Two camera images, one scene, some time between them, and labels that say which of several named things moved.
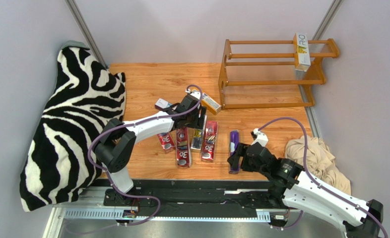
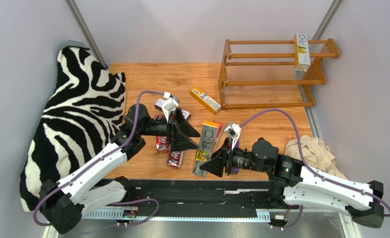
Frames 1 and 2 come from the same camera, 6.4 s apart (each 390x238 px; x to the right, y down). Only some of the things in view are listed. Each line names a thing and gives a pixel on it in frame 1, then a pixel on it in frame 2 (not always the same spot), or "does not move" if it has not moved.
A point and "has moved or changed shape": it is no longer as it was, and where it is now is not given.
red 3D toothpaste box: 209,147 -> 219,135
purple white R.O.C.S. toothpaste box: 162,104 does not move
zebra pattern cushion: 57,162 does not move
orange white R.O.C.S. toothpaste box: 301,52 does not move
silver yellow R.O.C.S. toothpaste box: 199,138 has moved or changed shape
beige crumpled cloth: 320,161 does not move
